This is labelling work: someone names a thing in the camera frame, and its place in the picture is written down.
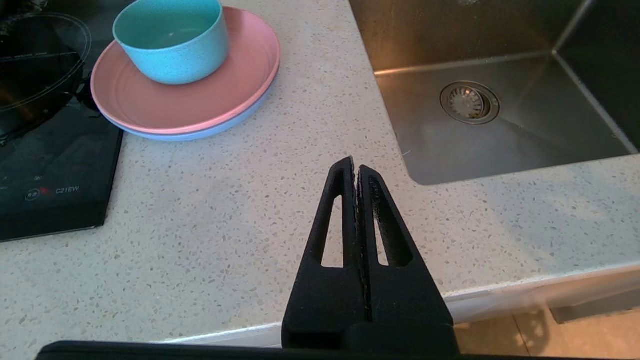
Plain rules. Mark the metal sink drain strainer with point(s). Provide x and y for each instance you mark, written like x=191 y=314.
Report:
x=470 y=102

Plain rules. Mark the pink plate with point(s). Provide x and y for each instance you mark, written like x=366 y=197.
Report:
x=200 y=100

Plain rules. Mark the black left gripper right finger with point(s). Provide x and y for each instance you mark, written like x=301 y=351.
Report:
x=410 y=300

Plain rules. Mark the blue plate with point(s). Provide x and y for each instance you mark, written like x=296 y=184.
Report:
x=210 y=131

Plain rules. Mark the teal cup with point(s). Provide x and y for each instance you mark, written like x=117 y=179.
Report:
x=172 y=45

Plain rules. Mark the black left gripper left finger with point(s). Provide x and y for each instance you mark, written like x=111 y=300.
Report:
x=325 y=300

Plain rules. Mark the black glass cooktop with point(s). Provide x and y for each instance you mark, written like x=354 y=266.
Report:
x=50 y=150

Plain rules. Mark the white glossy cabinet door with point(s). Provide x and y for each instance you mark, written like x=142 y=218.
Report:
x=550 y=295

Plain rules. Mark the stainless steel sink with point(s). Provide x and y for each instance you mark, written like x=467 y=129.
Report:
x=475 y=125

